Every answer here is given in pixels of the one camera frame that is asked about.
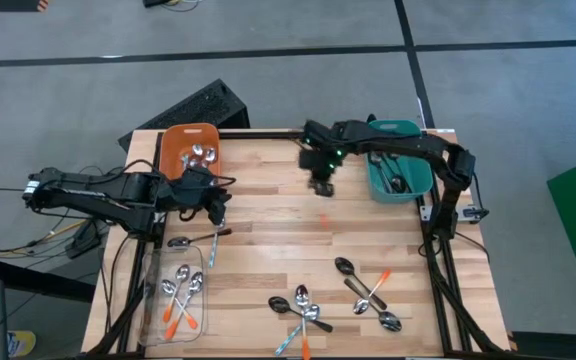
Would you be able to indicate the clear glass dish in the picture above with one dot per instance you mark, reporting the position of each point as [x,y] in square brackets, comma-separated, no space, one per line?
[148,330]

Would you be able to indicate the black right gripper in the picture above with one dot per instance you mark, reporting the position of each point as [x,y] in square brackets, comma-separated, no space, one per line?
[320,165]

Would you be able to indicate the black perforated case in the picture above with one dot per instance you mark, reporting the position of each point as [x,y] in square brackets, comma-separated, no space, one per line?
[198,107]

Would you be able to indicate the orange plastic bin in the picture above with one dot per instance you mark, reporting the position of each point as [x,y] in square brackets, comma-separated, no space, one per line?
[173,150]

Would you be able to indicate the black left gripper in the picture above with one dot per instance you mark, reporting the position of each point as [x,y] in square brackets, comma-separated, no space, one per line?
[193,190]

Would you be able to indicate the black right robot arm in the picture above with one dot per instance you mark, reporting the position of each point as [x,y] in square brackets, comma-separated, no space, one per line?
[408,145]

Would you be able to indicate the blue and yellow bag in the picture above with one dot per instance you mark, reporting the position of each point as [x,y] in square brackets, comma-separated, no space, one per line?
[20,344]

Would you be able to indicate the white printed label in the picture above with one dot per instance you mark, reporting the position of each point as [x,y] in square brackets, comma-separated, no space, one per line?
[445,130]

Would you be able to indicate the pile of silver cutlery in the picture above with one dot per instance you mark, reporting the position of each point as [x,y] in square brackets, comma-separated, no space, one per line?
[278,304]

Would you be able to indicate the grey bracket box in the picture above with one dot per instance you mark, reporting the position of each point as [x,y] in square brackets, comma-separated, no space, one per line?
[468,212]

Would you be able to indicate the black floor device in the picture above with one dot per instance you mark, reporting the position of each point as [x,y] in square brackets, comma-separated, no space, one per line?
[158,2]

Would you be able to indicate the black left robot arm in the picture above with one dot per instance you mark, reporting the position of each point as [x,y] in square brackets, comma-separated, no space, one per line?
[93,192]

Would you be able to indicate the teal plastic bin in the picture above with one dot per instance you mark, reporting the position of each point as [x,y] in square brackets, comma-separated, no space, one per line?
[418,175]

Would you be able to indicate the hazard-striped black mat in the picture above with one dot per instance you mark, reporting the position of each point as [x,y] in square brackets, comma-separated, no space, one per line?
[15,5]

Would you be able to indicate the hazard-striped black block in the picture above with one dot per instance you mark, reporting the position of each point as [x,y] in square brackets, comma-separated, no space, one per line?
[558,347]

